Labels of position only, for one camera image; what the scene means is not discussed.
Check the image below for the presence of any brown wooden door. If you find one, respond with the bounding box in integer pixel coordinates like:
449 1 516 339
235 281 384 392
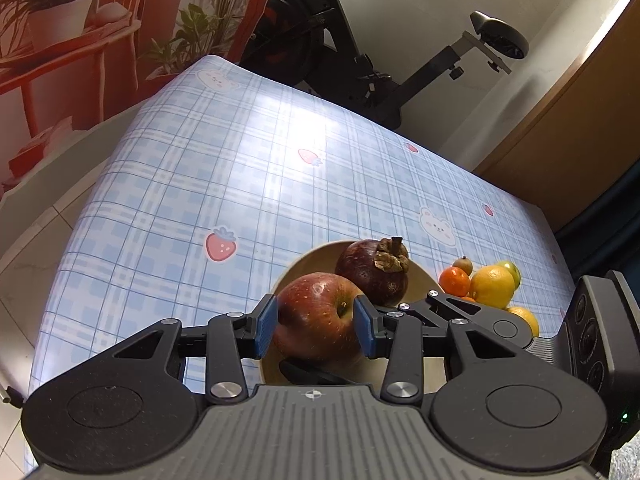
472 0 640 233

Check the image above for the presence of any blue checked tablecloth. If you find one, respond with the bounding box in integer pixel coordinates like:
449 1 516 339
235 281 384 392
22 55 576 480

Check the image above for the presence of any dark blue furniture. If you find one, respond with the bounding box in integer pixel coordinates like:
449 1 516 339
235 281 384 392
552 160 640 281

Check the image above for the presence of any round orange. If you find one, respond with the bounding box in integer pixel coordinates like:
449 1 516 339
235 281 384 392
506 306 541 338

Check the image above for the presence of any yellow lemon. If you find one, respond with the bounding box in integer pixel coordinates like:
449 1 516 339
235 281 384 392
470 265 517 309

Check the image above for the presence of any red plant wall poster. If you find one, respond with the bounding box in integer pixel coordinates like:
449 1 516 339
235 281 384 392
0 0 281 196

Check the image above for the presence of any small green fruit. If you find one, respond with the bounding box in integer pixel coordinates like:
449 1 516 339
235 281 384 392
497 260 522 291

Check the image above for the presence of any red apple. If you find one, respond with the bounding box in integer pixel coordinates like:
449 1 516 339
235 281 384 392
272 272 368 361

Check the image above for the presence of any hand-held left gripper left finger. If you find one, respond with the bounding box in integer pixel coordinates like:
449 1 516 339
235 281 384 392
107 294 279 406

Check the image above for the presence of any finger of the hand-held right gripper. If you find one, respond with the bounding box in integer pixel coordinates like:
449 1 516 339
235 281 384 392
400 287 496 331

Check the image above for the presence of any black exercise bike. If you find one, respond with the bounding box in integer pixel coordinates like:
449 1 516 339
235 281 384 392
240 0 531 133

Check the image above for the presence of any dark purple mangosteen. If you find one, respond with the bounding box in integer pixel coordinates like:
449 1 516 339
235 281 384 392
335 236 411 307

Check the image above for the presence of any round wooden bowl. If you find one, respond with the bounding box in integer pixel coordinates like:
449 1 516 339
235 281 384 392
259 240 448 387

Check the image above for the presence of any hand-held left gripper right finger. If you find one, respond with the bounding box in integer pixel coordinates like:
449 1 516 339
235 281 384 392
353 296 525 406

